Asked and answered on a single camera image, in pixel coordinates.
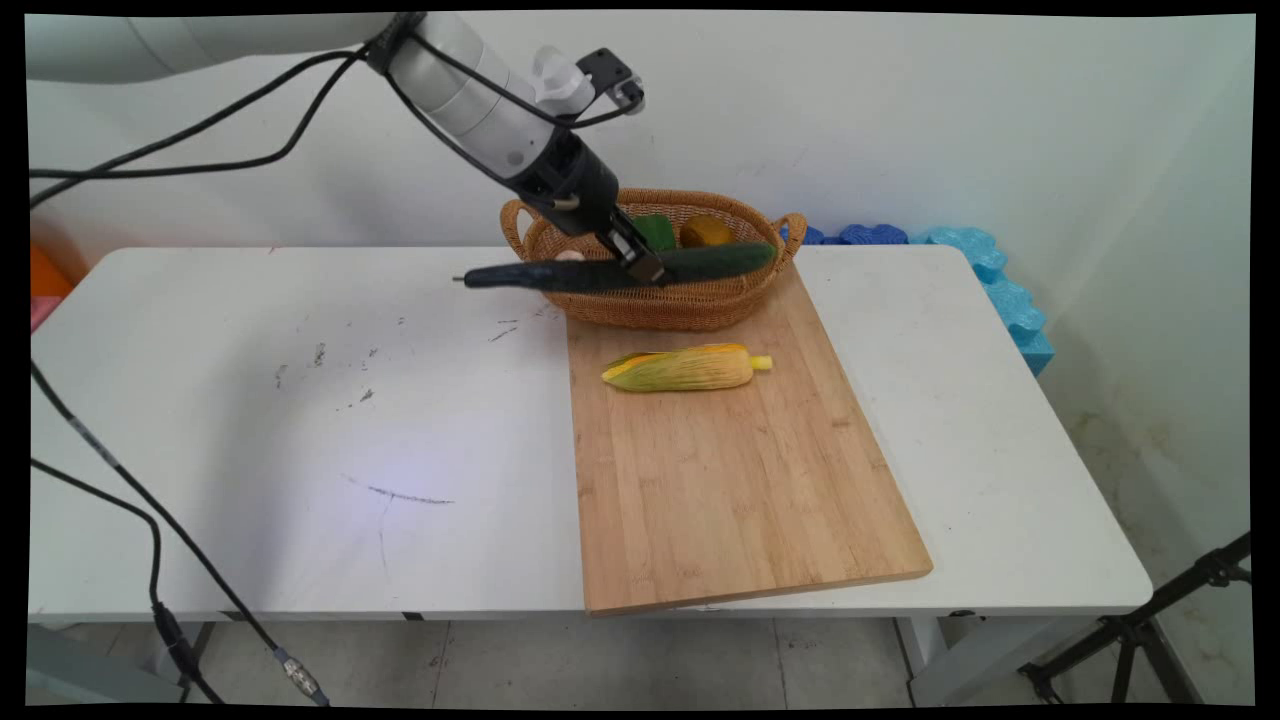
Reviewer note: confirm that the wooden cutting board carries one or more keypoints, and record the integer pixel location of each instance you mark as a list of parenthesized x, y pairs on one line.
[(730, 470)]

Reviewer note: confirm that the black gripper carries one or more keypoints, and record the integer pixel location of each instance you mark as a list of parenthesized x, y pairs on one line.
[(575, 185)]

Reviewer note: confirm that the brown potato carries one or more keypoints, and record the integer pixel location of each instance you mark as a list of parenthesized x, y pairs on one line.
[(706, 231)]

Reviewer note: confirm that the small white garlic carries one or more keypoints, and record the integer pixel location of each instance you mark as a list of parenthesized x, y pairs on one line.
[(570, 256)]

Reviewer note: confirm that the dark green cucumber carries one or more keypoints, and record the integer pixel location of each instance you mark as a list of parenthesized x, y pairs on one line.
[(600, 273)]

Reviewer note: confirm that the white table leg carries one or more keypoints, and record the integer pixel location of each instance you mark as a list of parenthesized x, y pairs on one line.
[(945, 655), (190, 655)]

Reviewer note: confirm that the light blue foam piece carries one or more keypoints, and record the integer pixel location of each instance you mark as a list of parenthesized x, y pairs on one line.
[(1005, 295)]

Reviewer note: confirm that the orange box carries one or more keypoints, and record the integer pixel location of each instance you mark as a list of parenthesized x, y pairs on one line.
[(48, 285)]

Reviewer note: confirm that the yellow corn cob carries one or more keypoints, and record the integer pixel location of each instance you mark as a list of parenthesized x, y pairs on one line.
[(685, 369)]

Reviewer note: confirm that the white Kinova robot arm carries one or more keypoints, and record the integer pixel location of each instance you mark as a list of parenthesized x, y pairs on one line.
[(460, 90)]

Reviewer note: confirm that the green bell pepper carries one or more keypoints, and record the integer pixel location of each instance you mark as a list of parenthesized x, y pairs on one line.
[(657, 230)]

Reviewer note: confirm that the black tripod stand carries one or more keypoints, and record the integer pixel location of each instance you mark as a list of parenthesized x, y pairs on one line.
[(1140, 630)]

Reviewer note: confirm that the woven wicker basket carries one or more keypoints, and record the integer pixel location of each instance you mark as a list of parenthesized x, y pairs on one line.
[(680, 300)]

